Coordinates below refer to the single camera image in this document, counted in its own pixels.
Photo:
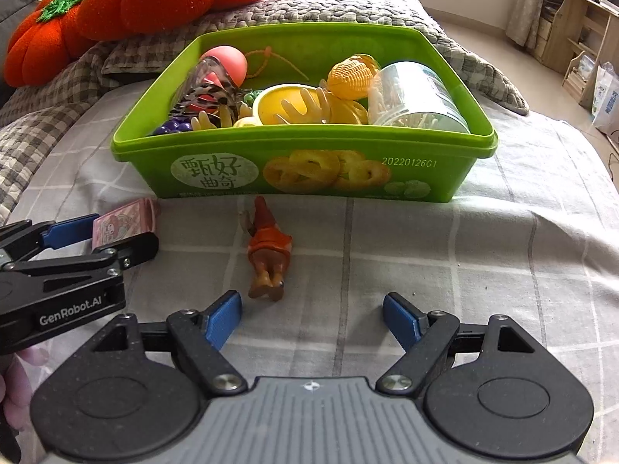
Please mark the pink card pack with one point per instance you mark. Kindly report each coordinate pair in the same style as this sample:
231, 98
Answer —
125, 222

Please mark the clear cotton swab jar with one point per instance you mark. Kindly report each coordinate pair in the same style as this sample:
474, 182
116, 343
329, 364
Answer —
416, 99

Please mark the beige curtain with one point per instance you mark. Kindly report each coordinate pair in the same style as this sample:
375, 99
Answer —
524, 5

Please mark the black patterned hair clip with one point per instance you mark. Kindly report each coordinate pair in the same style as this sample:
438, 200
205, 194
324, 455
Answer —
208, 96

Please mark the orange toy figurine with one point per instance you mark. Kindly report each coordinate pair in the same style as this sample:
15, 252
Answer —
268, 251

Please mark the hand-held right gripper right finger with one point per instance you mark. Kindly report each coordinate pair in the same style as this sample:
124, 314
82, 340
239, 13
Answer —
401, 319

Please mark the grey checked quilt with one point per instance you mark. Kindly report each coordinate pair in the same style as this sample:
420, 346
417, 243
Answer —
58, 121

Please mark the person's left hand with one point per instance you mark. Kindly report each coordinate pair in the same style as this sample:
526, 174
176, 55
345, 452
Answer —
24, 374

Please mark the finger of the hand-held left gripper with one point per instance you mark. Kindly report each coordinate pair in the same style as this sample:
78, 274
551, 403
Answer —
138, 251
67, 232

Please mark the green plastic box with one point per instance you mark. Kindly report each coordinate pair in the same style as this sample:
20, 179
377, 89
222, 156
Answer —
309, 174

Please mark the yellow toy bowl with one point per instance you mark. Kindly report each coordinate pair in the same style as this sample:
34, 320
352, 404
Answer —
268, 106

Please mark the purple grape toy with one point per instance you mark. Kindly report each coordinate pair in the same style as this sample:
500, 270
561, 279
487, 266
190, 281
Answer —
171, 128

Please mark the small orange pumpkin cushion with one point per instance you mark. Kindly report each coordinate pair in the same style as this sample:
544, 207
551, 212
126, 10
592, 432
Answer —
43, 43

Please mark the yellow corn toy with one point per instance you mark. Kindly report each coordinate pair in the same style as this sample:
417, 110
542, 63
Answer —
350, 76

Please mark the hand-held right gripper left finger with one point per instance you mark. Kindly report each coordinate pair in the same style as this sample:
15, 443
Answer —
222, 321

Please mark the wooden shelf unit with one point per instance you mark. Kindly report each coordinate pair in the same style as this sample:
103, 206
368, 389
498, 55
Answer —
575, 24

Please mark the grey grid bedsheet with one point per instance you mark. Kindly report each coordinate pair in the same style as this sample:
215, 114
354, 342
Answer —
483, 261

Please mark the grey pebble-quilted blanket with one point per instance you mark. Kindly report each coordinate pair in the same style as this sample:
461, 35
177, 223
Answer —
338, 7

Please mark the pink pig toy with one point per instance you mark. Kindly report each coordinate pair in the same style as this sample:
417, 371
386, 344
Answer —
229, 60

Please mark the white paper bag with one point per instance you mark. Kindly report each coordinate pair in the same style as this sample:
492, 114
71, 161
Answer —
607, 101

